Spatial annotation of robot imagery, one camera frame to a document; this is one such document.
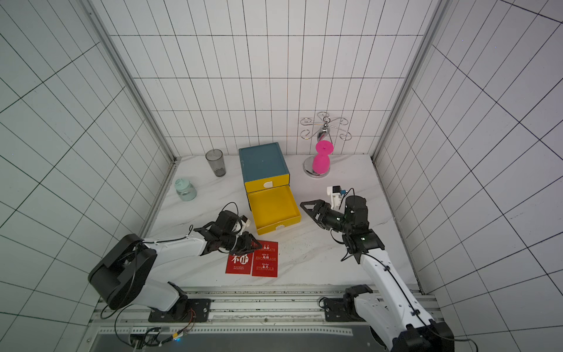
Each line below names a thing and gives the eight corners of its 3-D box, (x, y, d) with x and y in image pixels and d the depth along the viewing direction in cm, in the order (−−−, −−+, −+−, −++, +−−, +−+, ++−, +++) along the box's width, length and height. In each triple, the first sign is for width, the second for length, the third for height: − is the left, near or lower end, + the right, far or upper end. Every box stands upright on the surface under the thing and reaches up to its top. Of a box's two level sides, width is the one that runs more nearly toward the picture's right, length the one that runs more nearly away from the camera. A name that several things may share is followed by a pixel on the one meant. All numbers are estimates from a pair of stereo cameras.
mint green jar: (179, 201, 104) (170, 188, 96) (182, 191, 108) (174, 178, 100) (194, 201, 104) (186, 188, 96) (197, 191, 108) (190, 178, 100)
